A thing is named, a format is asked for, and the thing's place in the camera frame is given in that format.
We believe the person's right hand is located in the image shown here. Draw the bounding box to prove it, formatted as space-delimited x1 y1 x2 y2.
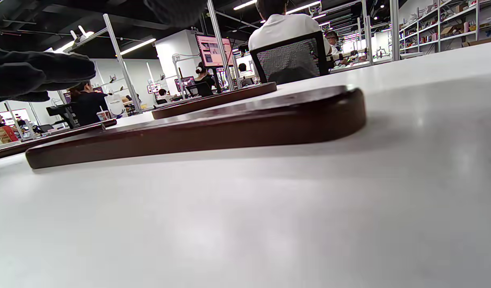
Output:
0 0 208 104

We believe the wooden key rack rod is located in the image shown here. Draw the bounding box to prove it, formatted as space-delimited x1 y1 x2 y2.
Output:
0 119 117 162

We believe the wooden key rack base tray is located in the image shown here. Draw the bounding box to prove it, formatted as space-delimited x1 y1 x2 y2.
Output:
152 82 277 120

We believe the wooden key rack top bar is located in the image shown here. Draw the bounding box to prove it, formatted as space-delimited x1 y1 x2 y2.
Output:
26 85 367 170

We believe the long ceiling light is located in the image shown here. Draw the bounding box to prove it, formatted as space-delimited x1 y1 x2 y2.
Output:
120 38 156 56

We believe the computer monitor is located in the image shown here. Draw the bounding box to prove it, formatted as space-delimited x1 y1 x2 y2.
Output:
196 34 234 68

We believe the black mesh office chair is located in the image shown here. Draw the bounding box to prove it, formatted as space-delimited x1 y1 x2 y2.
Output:
249 31 330 85

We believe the white storage shelving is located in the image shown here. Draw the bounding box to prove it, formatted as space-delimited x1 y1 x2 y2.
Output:
399 0 491 54

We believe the aluminium frame post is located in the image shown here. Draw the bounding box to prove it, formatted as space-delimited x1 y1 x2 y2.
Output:
103 14 142 112
391 0 400 60
207 0 238 88

